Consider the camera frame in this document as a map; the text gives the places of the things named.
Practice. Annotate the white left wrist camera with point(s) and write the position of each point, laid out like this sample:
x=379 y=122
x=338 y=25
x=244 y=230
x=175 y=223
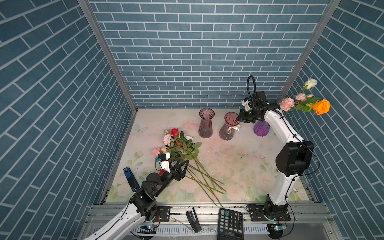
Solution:
x=163 y=160

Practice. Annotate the bunch of roses on table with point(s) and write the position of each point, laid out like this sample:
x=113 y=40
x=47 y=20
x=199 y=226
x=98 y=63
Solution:
x=184 y=147

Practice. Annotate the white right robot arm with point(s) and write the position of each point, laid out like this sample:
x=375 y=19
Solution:
x=293 y=159

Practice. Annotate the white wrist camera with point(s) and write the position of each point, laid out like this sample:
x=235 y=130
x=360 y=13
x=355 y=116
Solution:
x=163 y=160
x=245 y=103

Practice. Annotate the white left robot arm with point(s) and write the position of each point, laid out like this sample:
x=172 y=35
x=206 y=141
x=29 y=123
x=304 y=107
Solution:
x=142 y=205

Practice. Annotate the dark smoky glass vase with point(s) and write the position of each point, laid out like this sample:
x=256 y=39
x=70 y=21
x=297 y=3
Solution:
x=206 y=128

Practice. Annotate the pink glass vase with twine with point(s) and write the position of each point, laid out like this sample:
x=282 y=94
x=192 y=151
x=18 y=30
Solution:
x=231 y=125

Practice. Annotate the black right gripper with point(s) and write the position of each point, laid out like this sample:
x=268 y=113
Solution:
x=241 y=117

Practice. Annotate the aluminium front rail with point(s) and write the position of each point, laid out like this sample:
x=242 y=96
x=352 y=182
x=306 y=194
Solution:
x=300 y=212

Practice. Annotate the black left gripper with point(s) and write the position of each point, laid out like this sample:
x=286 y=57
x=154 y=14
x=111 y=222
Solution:
x=178 y=175

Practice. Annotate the blue stapler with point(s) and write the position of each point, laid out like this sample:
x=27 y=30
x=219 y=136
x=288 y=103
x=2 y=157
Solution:
x=132 y=181

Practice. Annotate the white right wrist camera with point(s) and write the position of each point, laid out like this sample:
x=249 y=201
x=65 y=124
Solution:
x=245 y=103

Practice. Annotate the pink rose stem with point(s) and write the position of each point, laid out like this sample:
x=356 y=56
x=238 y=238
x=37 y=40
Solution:
x=298 y=102

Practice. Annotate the black stapler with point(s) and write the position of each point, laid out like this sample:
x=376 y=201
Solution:
x=193 y=220

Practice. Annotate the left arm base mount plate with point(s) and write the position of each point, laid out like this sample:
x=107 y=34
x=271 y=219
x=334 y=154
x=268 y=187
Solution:
x=159 y=214

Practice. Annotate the white rose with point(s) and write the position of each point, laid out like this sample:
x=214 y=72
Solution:
x=309 y=84

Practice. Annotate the orange rose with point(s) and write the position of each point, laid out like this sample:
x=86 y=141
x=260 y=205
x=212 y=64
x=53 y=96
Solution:
x=318 y=105

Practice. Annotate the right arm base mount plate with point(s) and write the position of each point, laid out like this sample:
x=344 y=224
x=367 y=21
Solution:
x=259 y=213

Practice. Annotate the black calculator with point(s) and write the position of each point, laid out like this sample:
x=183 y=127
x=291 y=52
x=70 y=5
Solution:
x=230 y=225

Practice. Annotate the purple blue ribbed glass vase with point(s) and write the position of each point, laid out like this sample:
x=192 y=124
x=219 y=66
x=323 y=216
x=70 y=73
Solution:
x=261 y=128

